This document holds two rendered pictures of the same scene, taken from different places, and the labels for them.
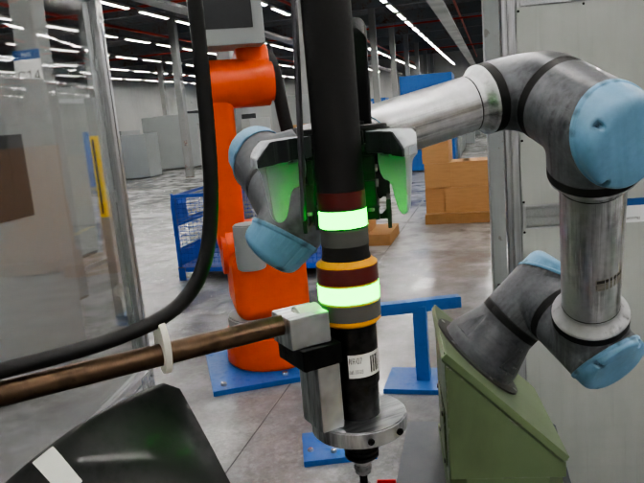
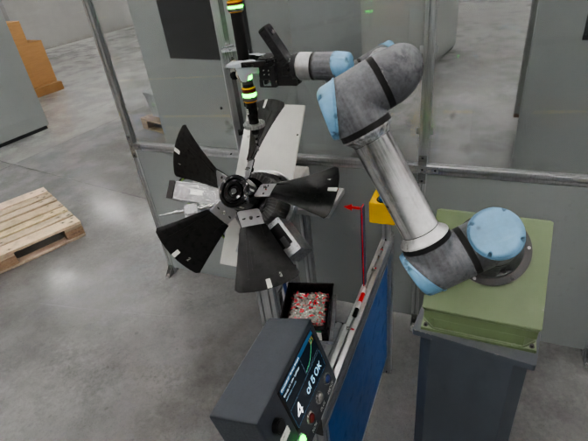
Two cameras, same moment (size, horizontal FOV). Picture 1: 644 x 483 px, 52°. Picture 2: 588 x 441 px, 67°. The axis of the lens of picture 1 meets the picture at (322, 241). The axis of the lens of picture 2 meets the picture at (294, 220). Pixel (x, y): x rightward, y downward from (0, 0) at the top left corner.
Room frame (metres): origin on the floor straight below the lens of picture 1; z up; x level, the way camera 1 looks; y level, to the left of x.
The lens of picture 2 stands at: (1.00, -1.28, 1.94)
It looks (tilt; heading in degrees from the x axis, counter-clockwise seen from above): 32 degrees down; 110
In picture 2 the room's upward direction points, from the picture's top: 7 degrees counter-clockwise
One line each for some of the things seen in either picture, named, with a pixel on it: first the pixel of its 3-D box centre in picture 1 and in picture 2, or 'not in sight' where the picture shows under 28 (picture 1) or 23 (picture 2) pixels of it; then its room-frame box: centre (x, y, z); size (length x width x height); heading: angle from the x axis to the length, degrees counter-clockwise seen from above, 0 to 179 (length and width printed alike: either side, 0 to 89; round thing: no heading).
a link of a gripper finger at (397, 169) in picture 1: (399, 172); (241, 72); (0.46, -0.06, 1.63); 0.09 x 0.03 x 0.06; 15
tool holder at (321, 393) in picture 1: (342, 367); (251, 110); (0.45, -0.01, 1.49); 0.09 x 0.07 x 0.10; 118
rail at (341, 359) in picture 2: not in sight; (360, 311); (0.80, -0.16, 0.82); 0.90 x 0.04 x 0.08; 83
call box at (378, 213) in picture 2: not in sight; (386, 205); (0.85, 0.23, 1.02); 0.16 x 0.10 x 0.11; 83
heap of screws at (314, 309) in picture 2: not in sight; (307, 312); (0.62, -0.21, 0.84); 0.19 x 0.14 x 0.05; 97
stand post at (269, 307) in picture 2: not in sight; (271, 317); (0.33, 0.10, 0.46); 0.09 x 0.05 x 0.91; 173
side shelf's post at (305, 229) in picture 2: not in sight; (310, 266); (0.41, 0.54, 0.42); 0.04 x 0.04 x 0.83; 83
